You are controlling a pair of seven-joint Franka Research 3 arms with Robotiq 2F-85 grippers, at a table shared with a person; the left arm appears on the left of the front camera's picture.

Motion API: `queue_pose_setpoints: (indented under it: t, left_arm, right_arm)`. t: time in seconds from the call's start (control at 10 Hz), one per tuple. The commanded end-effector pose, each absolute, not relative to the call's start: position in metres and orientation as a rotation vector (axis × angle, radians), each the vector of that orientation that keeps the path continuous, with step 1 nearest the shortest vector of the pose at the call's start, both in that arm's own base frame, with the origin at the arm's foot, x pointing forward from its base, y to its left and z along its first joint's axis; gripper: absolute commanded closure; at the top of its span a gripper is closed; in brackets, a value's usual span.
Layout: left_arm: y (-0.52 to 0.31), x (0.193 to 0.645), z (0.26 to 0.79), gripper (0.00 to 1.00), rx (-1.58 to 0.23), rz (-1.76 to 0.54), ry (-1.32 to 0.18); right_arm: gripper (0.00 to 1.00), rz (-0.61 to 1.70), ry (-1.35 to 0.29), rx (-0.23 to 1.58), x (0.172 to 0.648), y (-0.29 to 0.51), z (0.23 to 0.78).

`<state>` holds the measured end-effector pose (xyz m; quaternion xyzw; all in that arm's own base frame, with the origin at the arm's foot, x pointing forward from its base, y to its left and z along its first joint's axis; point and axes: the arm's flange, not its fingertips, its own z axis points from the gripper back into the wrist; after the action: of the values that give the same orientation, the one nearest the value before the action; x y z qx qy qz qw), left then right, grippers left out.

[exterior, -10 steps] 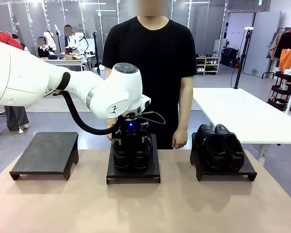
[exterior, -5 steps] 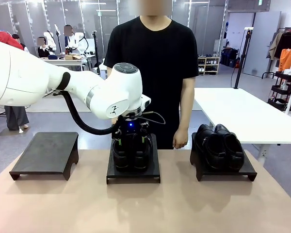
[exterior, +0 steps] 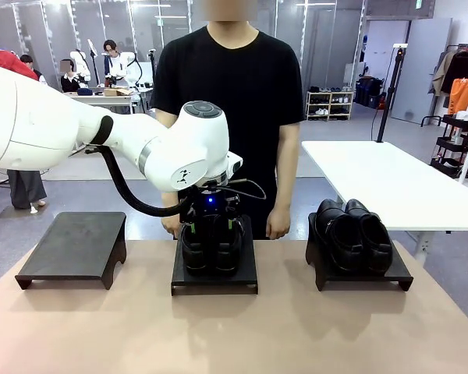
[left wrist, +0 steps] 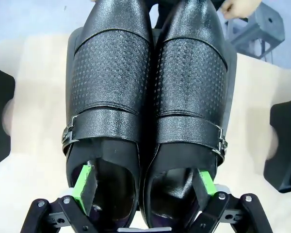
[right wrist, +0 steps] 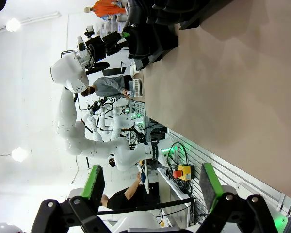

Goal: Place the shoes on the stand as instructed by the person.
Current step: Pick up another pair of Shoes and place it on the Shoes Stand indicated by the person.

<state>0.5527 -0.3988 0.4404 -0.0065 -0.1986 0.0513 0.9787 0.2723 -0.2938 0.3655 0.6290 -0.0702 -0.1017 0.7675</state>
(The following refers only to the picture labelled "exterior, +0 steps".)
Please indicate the person's right forearm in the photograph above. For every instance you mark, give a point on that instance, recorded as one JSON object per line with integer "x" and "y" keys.
{"x": 171, "y": 200}

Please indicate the person's left forearm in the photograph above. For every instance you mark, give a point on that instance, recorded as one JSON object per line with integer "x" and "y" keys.
{"x": 288, "y": 167}

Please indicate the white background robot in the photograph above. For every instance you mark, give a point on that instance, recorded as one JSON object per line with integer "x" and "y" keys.
{"x": 81, "y": 64}
{"x": 130, "y": 68}

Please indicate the black luggage bags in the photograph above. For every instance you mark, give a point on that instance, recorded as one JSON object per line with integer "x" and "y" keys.
{"x": 368, "y": 91}

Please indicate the black shoe stand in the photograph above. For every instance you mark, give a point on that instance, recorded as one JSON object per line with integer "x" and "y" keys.
{"x": 398, "y": 272}
{"x": 74, "y": 245}
{"x": 214, "y": 280}

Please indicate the white background desk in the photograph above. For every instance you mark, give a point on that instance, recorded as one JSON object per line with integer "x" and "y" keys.
{"x": 109, "y": 99}

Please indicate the black hanging coat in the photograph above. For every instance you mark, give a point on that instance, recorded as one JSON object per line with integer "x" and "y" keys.
{"x": 464, "y": 66}

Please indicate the cardboard box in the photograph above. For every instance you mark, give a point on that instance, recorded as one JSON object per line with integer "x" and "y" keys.
{"x": 116, "y": 92}

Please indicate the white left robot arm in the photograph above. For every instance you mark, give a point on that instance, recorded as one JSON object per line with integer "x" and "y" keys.
{"x": 43, "y": 124}

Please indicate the seated person in black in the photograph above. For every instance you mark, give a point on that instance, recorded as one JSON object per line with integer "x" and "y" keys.
{"x": 68, "y": 80}

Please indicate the person in black t-shirt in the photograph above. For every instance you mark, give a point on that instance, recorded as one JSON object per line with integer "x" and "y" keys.
{"x": 249, "y": 97}

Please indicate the beige hanging coat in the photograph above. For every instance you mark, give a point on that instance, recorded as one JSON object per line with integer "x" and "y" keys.
{"x": 440, "y": 76}

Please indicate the black utility cart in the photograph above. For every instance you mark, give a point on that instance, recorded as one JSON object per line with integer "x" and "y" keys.
{"x": 452, "y": 144}

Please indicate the large white table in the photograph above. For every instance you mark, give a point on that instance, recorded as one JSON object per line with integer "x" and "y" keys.
{"x": 382, "y": 179}

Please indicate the orange hanging garment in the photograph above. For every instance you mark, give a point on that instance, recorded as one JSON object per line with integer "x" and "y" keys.
{"x": 462, "y": 97}

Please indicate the person's left hand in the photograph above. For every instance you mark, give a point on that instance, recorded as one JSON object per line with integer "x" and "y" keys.
{"x": 279, "y": 224}

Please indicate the black tripod pole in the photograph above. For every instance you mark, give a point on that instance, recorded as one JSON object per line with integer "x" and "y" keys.
{"x": 390, "y": 93}

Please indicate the person's right hand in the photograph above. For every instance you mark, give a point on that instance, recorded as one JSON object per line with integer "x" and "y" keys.
{"x": 169, "y": 226}

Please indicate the person in red jacket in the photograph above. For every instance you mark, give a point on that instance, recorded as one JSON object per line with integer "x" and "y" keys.
{"x": 23, "y": 187}

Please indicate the wooden shoe rack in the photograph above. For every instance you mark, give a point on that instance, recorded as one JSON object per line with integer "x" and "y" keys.
{"x": 329, "y": 106}

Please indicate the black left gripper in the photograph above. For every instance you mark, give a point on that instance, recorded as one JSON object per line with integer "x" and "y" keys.
{"x": 210, "y": 206}

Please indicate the standing dark-haired person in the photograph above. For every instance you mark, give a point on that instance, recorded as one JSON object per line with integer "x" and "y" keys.
{"x": 111, "y": 58}

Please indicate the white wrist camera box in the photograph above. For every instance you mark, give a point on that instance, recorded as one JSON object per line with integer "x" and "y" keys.
{"x": 235, "y": 163}

